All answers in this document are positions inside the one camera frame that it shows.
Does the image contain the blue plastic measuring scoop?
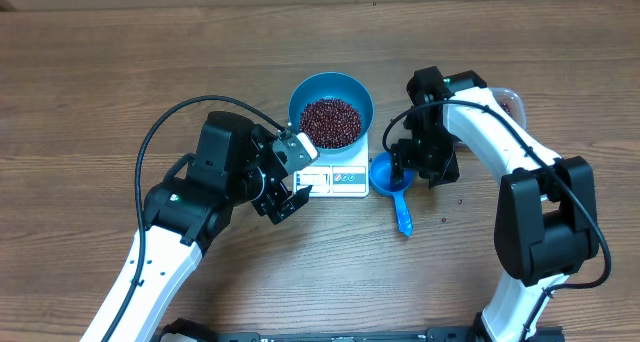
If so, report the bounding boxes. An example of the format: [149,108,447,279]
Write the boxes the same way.
[369,152,414,237]

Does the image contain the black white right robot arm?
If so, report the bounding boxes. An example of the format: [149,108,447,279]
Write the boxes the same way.
[384,67,611,341]

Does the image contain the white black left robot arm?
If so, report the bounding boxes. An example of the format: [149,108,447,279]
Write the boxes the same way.
[82,111,319,341]

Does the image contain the white digital kitchen scale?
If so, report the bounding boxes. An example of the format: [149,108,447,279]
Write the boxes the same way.
[292,133,369,198]

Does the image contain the red beans in bowl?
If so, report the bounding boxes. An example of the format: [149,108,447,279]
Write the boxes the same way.
[299,98,362,149]

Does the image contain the clear plastic bean container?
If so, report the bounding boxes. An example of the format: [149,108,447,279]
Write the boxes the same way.
[489,87,527,129]

